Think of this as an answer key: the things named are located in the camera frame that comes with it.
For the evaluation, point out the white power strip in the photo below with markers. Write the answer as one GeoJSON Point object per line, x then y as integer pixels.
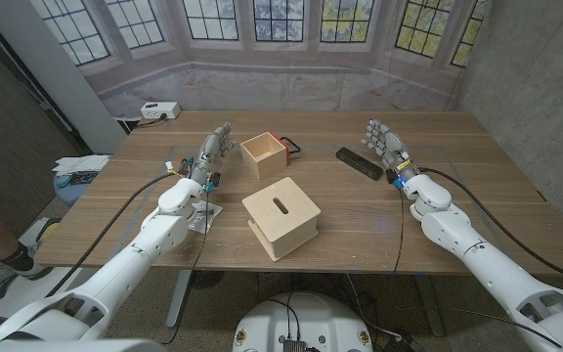
{"type": "Point", "coordinates": [160, 111]}

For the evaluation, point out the white floor board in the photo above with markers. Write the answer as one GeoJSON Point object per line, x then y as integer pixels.
{"type": "Point", "coordinates": [42, 299]}

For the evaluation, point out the wooden drawer with red front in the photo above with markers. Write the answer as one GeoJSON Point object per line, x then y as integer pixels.
{"type": "Point", "coordinates": [262, 163]}

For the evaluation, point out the wooden box with slot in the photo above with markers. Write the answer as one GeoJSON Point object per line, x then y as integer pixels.
{"type": "Point", "coordinates": [281, 225]}

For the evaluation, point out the black floor box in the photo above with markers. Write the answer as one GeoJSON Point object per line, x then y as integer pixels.
{"type": "Point", "coordinates": [401, 344]}

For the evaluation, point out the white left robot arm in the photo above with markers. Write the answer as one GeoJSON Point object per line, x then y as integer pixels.
{"type": "Point", "coordinates": [130, 259]}

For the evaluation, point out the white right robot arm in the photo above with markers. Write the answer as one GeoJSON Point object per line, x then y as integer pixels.
{"type": "Point", "coordinates": [496, 274]}

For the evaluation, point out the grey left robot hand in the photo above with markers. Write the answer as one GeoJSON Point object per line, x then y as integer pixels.
{"type": "Point", "coordinates": [210, 156]}

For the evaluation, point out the yellow black floor pad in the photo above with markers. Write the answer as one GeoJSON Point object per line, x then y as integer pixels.
{"type": "Point", "coordinates": [49, 231]}

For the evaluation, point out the printed window backdrop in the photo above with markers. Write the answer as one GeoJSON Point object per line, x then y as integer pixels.
{"type": "Point", "coordinates": [262, 88]}

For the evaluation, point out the stack of white papers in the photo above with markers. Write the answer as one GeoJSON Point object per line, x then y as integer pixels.
{"type": "Point", "coordinates": [83, 162]}

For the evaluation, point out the black round floor base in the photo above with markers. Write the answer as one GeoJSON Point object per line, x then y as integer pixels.
{"type": "Point", "coordinates": [208, 279]}

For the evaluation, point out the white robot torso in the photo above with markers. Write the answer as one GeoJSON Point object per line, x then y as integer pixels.
{"type": "Point", "coordinates": [330, 318]}

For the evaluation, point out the black rectangular bar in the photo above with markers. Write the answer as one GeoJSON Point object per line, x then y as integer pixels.
{"type": "Point", "coordinates": [359, 163]}

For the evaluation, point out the grey table leg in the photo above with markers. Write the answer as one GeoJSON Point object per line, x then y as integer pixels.
{"type": "Point", "coordinates": [430, 308]}
{"type": "Point", "coordinates": [178, 298]}

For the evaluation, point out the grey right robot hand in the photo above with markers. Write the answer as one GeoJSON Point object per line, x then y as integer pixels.
{"type": "Point", "coordinates": [389, 146]}

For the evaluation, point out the blue round stool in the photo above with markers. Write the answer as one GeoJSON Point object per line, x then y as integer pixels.
{"type": "Point", "coordinates": [69, 193]}

